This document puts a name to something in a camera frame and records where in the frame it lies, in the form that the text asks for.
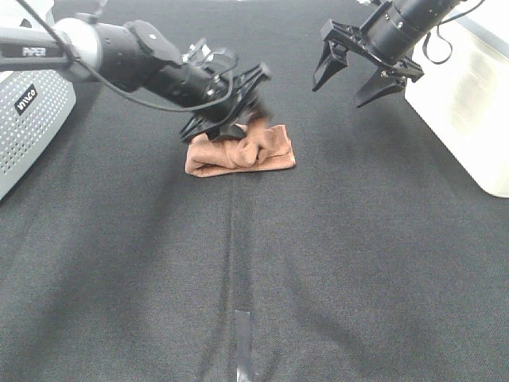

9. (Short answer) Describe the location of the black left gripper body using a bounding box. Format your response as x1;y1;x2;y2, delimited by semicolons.
179;62;272;142

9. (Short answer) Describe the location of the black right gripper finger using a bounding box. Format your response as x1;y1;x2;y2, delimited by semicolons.
313;40;348;92
355;69;406;107

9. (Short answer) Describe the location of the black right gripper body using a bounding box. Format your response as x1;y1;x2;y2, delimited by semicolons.
321;19;424;82

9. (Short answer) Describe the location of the brown microfiber towel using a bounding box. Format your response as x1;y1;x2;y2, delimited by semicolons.
185;122;296;177

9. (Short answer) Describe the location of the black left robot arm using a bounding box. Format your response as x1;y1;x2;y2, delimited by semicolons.
1;14;270;142

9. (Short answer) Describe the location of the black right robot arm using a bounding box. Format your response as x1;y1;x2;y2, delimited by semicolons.
313;0;460;107

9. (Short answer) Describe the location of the white plastic storage bin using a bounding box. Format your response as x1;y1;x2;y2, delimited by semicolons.
405;1;508;198

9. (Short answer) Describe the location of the black table cloth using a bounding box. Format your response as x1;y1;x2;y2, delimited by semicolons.
1;1;508;381

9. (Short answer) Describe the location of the grey perforated plastic basket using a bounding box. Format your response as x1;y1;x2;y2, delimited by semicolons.
1;70;76;197

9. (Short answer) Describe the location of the grey tape strip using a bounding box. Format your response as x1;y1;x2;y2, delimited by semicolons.
235;310;254;382

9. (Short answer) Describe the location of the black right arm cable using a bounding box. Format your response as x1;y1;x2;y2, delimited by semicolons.
422;0;488;65

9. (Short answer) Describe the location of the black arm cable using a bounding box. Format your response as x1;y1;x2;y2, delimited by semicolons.
15;0;239;113
422;0;488;65

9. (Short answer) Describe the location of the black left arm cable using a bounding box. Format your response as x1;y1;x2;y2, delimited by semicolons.
15;0;239;113

